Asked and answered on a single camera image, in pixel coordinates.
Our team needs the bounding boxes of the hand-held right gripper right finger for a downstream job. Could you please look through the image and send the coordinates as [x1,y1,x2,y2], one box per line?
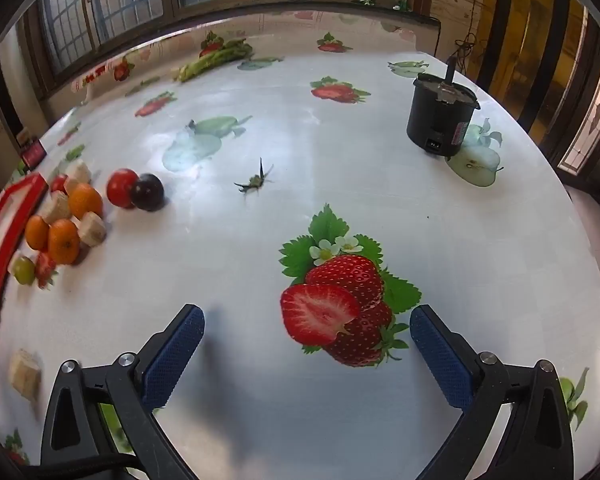
[409,304,576,480]

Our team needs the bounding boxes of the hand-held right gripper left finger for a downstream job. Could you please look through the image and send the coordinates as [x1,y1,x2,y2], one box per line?
[40,304,206,480]

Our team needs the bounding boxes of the orange mandarin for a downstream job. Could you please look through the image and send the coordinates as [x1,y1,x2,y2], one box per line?
[25,215,50,252]
[47,220,81,266]
[68,183,104,221]

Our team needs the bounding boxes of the red rimmed white tray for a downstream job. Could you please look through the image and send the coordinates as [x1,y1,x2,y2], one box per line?
[0,174,49,386]

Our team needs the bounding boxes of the red strawberry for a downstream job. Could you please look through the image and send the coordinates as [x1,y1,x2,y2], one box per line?
[34,252,58,289]

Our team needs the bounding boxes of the dark purple plum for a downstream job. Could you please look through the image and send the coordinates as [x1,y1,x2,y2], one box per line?
[130,173,165,212]

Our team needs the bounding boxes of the green grape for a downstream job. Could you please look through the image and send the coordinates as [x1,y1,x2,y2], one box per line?
[11,256,36,286]

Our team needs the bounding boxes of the small green stem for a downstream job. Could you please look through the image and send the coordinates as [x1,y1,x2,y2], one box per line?
[233,157,275,196]

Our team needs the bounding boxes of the fruit printed tablecloth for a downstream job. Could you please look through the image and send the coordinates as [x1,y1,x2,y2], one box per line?
[0,10,600,480]

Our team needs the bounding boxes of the black cylindrical motor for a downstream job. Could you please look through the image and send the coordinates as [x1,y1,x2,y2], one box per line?
[406,57,481,158]

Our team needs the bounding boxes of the patterned glass door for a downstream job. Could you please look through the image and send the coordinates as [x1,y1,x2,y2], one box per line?
[555,42,600,176]

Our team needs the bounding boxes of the green leafy vegetable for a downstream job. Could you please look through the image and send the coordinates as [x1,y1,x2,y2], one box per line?
[174,38,255,83]

